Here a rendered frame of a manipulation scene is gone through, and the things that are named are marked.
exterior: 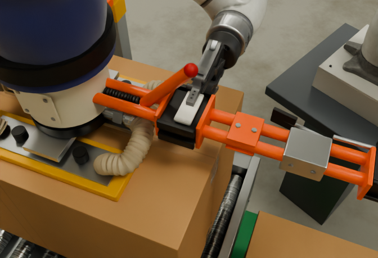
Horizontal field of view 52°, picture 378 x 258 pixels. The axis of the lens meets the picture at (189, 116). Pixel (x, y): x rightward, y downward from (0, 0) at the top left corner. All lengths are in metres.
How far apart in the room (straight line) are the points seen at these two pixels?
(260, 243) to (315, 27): 1.93
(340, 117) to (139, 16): 1.89
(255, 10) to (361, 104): 0.60
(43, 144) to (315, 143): 0.50
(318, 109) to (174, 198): 0.72
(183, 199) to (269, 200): 1.25
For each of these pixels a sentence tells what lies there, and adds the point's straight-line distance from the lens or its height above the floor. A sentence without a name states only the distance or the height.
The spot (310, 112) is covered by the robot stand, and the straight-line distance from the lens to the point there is 1.33.
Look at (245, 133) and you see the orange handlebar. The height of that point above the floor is 1.20.
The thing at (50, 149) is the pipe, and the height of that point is 1.11.
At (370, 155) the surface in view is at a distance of 0.68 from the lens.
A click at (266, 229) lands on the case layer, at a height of 0.54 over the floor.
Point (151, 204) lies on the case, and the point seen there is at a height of 1.06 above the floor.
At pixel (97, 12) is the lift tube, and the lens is 0.62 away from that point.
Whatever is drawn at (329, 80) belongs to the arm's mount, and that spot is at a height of 0.81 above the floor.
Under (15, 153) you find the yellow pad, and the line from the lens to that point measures 0.85.
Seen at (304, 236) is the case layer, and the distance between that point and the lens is 1.32.
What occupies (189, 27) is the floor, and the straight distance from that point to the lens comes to 2.78.
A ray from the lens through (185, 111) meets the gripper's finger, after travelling 0.67.
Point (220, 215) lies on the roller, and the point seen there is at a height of 0.55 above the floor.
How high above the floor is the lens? 1.73
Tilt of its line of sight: 51 degrees down
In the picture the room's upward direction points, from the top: straight up
